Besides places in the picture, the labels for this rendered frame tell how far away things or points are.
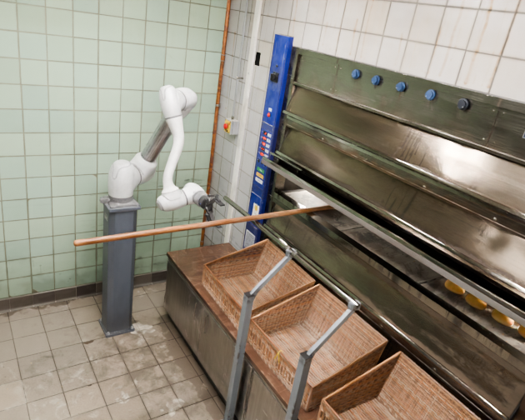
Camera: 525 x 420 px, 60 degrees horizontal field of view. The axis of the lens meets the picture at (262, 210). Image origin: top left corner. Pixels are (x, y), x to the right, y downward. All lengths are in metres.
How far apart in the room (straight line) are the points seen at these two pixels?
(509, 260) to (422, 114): 0.73
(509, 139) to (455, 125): 0.24
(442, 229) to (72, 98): 2.41
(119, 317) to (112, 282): 0.31
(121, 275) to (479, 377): 2.22
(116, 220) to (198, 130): 1.06
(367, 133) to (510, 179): 0.75
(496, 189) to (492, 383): 0.80
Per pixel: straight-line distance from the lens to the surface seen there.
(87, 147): 3.43
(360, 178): 2.46
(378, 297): 2.48
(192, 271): 3.19
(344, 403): 2.37
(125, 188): 3.00
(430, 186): 2.18
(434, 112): 2.19
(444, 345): 2.30
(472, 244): 2.09
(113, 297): 3.36
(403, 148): 2.26
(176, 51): 3.48
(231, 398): 2.78
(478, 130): 2.07
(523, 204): 1.96
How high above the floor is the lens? 2.26
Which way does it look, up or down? 23 degrees down
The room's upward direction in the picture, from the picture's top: 9 degrees clockwise
